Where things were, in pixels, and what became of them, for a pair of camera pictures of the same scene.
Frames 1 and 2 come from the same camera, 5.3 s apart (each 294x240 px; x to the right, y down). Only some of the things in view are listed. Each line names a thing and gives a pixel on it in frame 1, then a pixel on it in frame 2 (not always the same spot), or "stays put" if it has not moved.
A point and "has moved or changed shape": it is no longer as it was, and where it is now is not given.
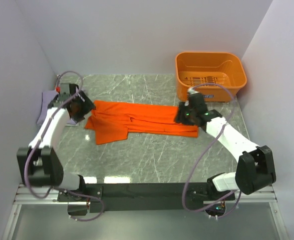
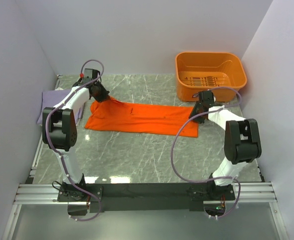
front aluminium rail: (253, 195) stays put
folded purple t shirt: (47, 96) stays put
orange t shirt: (113, 121) has moved or changed shape
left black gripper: (88, 106) -> (105, 94)
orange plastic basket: (218, 76) stays put
